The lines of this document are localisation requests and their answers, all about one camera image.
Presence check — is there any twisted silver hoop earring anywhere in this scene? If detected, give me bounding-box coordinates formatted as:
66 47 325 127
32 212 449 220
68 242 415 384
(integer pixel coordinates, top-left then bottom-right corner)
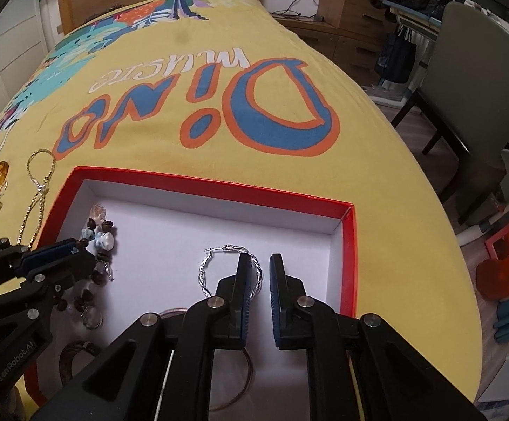
197 244 263 299

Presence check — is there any thin silver hoop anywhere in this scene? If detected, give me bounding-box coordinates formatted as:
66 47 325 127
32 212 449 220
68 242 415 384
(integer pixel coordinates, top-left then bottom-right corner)
157 306 255 413

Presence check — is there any wooden nightstand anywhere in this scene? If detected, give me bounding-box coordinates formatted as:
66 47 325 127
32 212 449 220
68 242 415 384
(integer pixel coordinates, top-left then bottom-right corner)
273 16 387 87

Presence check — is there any red white jewelry box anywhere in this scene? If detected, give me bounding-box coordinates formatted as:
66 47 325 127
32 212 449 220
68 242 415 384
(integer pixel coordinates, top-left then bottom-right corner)
25 167 358 404

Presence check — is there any white wardrobe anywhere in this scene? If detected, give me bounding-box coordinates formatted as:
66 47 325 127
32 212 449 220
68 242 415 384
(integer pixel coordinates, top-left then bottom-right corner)
0 0 48 111

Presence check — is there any dark metal bangle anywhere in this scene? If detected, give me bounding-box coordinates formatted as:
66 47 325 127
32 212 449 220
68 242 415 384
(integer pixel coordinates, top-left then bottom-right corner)
59 340 102 386

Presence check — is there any yellow dino bedspread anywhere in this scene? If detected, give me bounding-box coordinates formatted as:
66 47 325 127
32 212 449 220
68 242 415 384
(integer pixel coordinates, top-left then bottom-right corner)
0 0 481 420

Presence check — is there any tiny silver ring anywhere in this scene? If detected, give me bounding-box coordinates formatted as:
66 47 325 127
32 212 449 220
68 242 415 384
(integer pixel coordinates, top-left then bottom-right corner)
80 305 106 332

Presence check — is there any grey green chair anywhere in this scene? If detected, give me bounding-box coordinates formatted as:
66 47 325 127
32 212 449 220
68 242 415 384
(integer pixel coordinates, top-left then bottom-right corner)
392 2 509 223

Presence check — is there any wooden drawer chest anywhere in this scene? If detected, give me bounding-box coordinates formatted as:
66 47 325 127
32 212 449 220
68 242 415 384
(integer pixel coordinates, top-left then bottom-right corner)
317 0 391 36

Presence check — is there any dark beaded bracelet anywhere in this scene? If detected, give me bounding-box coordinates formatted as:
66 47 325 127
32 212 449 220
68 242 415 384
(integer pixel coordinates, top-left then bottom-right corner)
56 202 118 315

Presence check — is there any silver chain necklace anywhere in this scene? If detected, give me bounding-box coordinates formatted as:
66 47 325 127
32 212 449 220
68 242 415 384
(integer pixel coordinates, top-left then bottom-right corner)
16 148 57 246

